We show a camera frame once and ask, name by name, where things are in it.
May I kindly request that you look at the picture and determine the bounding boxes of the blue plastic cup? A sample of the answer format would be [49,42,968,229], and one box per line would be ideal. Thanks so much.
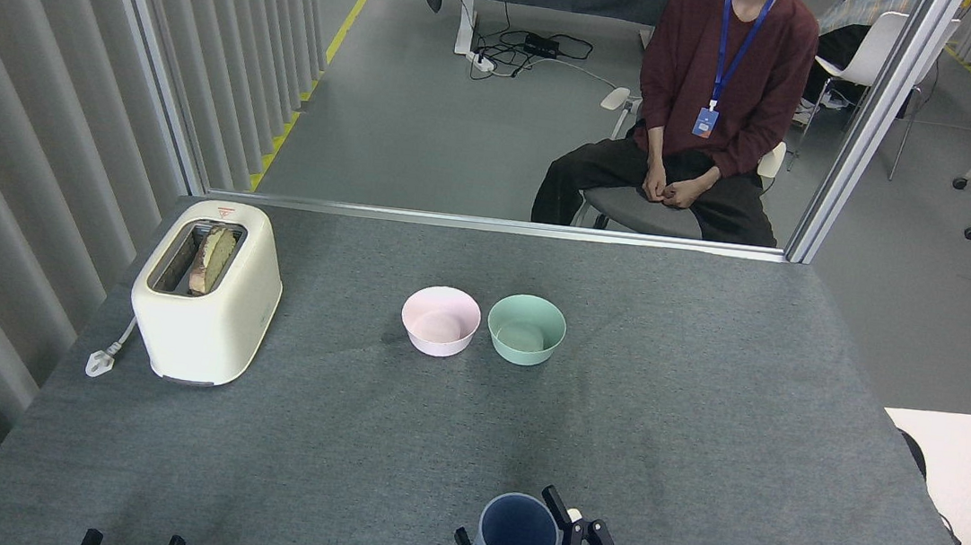
[475,488,564,545]

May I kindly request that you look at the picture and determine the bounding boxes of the person's right hand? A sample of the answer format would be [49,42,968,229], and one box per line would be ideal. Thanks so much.
[641,166,678,205]

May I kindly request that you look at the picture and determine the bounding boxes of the person's left hand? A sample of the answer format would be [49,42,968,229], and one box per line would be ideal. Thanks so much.
[662,167,719,214]

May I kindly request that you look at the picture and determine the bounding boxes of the green bowl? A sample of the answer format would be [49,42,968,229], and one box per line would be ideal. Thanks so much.
[484,290,570,371]

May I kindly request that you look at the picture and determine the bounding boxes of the cream white toaster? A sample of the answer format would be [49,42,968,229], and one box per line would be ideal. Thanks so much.
[123,192,291,394]

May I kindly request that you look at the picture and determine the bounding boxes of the pink bowl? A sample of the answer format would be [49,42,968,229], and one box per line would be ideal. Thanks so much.
[398,282,485,362]

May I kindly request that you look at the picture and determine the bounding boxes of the toast bread slice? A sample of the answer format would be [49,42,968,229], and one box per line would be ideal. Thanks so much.
[187,222,239,299]

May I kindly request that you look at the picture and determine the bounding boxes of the black power adapter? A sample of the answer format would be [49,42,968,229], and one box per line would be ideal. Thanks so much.
[522,33,562,60]

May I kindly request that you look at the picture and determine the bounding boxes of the person on white chair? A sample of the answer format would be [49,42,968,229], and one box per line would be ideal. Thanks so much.
[794,0,923,137]

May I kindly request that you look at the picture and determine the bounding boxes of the white plastic chair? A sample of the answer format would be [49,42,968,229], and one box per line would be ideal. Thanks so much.
[790,1,962,188]

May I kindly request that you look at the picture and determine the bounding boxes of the white toaster cord with plug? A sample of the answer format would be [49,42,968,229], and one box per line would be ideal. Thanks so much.
[84,312,140,382]

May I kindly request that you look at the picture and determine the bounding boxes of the silver rail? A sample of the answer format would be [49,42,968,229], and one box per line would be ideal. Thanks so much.
[202,186,789,265]

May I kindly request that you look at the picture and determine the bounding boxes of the black cable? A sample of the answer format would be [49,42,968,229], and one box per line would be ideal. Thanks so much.
[884,427,971,545]

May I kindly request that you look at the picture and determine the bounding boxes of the silver post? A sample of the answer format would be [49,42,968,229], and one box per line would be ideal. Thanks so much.
[66,0,228,197]
[783,0,967,279]

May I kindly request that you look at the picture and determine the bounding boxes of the black floor cables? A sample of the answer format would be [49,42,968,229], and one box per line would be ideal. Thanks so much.
[468,0,600,93]

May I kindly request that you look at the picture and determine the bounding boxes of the blue lanyard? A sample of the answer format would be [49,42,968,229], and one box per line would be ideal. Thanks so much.
[708,0,780,117]

